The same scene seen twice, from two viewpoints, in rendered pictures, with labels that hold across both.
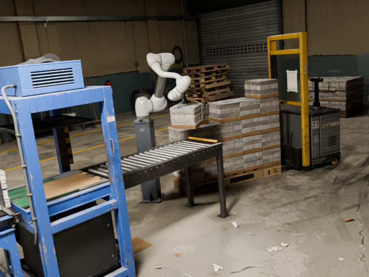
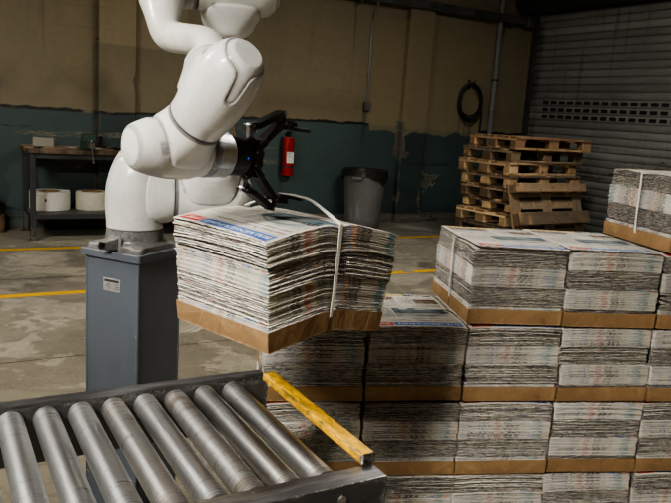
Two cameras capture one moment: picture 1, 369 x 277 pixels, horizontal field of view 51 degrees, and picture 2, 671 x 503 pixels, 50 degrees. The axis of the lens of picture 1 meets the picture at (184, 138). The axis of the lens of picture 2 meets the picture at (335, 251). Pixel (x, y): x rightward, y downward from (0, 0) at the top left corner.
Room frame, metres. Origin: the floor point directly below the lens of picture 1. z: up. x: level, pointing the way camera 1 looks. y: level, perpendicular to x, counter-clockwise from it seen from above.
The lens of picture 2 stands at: (2.69, -0.51, 1.40)
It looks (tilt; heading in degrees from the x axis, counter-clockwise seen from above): 11 degrees down; 12
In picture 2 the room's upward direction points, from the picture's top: 4 degrees clockwise
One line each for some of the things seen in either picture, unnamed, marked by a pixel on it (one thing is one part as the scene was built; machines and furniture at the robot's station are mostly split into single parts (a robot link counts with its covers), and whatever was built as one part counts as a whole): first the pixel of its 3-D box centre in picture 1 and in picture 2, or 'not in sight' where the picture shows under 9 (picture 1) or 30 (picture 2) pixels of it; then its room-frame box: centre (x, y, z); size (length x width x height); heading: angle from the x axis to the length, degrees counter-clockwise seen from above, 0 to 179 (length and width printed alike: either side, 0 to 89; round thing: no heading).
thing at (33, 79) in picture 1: (35, 77); not in sight; (2.90, 1.05, 1.65); 0.60 x 0.45 x 0.20; 42
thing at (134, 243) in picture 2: (143, 117); (129, 238); (4.49, 0.47, 1.03); 0.22 x 0.18 x 0.06; 168
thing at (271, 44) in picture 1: (273, 97); not in sight; (5.62, -1.37, 0.97); 0.09 x 0.09 x 1.75; 22
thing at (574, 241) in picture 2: (241, 99); (586, 240); (5.04, -0.80, 1.06); 0.37 x 0.28 x 0.01; 21
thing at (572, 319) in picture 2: (243, 115); (580, 303); (5.04, -0.81, 0.86); 0.38 x 0.29 x 0.04; 21
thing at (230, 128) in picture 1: (217, 153); (436, 434); (4.88, -0.41, 0.42); 1.17 x 0.39 x 0.83; 112
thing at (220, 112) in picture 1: (223, 111); (495, 273); (4.95, -0.54, 0.95); 0.38 x 0.29 x 0.23; 21
